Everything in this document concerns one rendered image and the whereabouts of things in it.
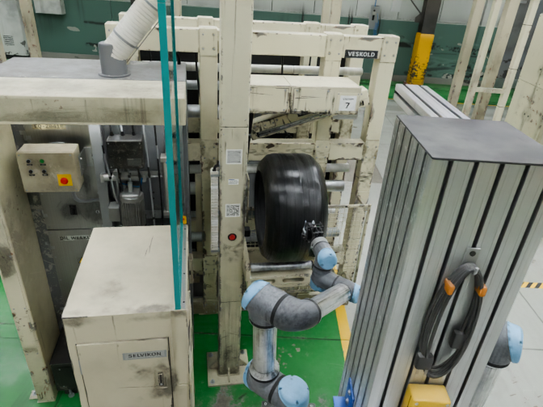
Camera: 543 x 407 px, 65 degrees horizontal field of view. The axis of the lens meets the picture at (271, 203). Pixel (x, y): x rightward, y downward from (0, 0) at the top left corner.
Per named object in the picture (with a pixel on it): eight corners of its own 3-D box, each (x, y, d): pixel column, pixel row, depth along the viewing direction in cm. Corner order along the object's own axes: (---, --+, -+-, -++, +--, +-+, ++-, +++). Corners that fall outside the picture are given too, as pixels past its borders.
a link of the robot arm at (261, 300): (270, 411, 163) (273, 308, 134) (240, 389, 171) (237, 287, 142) (288, 389, 172) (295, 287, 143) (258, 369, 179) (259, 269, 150)
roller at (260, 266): (247, 265, 230) (248, 273, 228) (248, 262, 226) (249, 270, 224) (310, 262, 236) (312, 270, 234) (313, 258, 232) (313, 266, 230)
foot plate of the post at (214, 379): (208, 387, 265) (208, 383, 263) (206, 353, 288) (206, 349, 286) (250, 383, 270) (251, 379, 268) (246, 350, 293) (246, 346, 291)
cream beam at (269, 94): (245, 114, 218) (246, 85, 211) (240, 100, 240) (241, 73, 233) (358, 115, 229) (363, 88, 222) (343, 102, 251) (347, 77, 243)
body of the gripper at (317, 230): (320, 220, 193) (328, 232, 182) (319, 237, 196) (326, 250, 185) (304, 221, 191) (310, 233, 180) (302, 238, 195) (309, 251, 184)
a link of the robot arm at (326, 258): (317, 271, 170) (322, 253, 167) (310, 258, 180) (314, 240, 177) (335, 272, 172) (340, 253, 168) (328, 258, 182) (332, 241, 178)
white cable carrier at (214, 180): (211, 253, 227) (211, 172, 204) (211, 248, 231) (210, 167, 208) (219, 253, 228) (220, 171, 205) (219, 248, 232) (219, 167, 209)
